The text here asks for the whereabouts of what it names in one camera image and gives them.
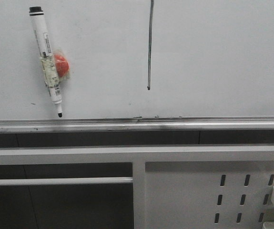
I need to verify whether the red round magnet taped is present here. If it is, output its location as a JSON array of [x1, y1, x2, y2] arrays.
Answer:
[[53, 49, 70, 82]]

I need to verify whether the white whiteboard marker black cap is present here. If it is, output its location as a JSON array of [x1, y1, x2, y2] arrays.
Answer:
[[29, 6, 62, 118]]

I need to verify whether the white metal pegboard rack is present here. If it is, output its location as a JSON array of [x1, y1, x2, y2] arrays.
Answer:
[[0, 145, 274, 229]]

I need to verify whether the white whiteboard with aluminium frame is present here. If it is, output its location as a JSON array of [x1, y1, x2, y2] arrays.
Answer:
[[0, 0, 274, 133]]

